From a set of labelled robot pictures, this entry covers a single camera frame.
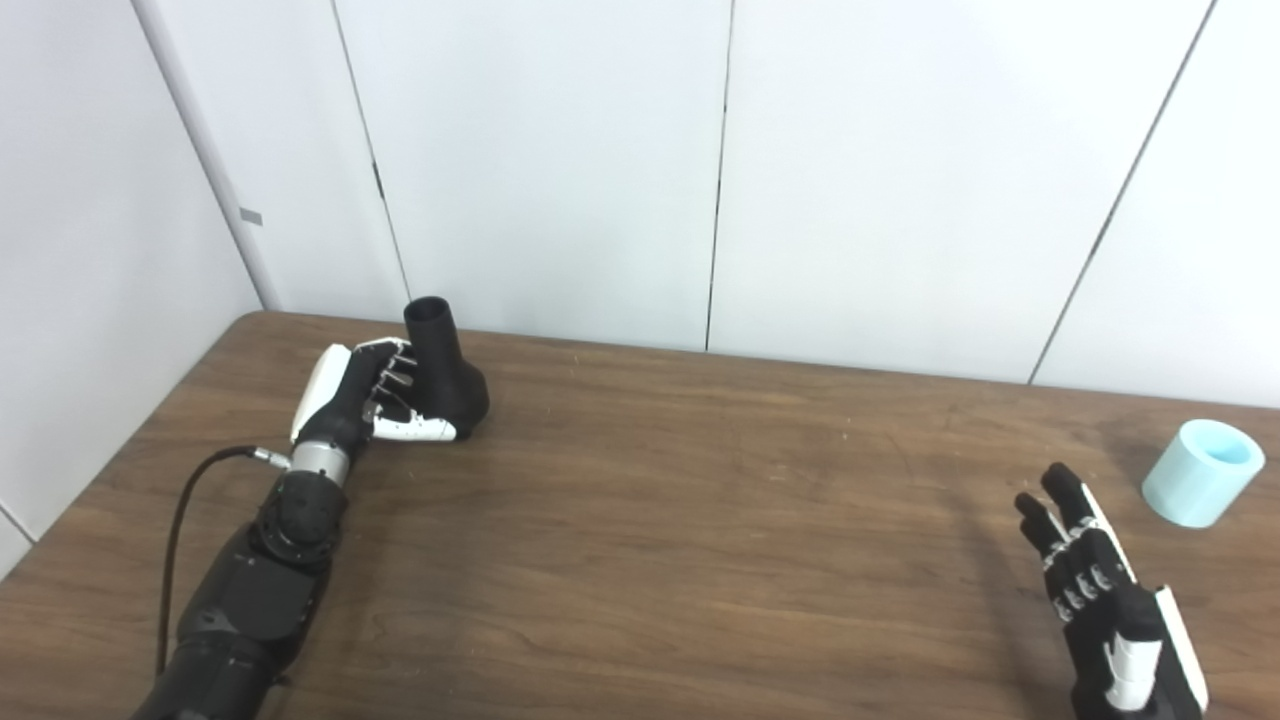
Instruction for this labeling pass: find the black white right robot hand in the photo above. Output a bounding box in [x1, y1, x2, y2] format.
[1014, 462, 1209, 720]

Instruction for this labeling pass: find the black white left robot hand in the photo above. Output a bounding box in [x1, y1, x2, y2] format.
[290, 338, 461, 453]

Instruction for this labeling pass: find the black flared nozzle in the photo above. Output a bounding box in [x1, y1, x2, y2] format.
[403, 297, 491, 441]

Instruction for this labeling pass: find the light-blue hose piece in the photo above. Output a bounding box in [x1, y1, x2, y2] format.
[1141, 419, 1267, 529]

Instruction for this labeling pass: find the white wall corner post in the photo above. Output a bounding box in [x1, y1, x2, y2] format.
[130, 0, 286, 311]

